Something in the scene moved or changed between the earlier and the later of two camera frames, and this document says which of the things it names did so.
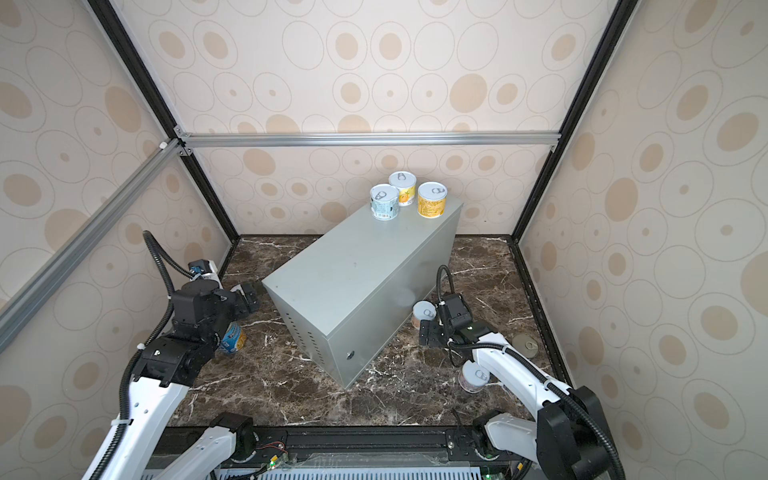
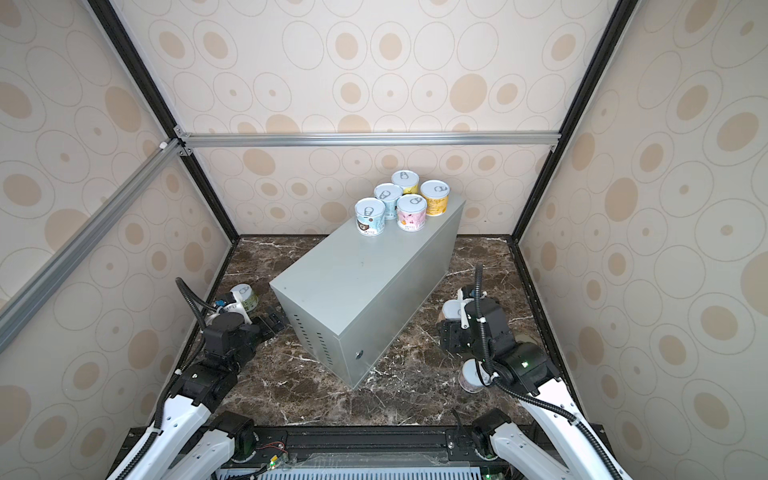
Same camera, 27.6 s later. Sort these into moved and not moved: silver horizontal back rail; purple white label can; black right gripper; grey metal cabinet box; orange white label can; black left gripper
Moved: black right gripper; black left gripper; orange white label can
Not moved: grey metal cabinet box; silver horizontal back rail; purple white label can
